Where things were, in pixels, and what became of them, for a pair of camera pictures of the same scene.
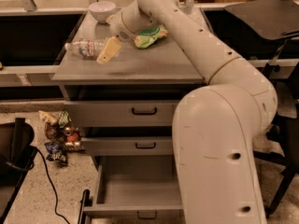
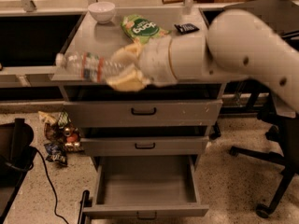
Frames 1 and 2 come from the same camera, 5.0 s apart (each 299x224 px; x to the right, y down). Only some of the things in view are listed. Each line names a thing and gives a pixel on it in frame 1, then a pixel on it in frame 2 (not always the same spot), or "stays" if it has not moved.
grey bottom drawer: (135, 188) stays
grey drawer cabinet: (122, 92) stays
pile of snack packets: (62, 136) stays
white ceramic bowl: (102, 9) stays
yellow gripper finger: (111, 49) to (129, 80)
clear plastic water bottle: (88, 47) to (90, 66)
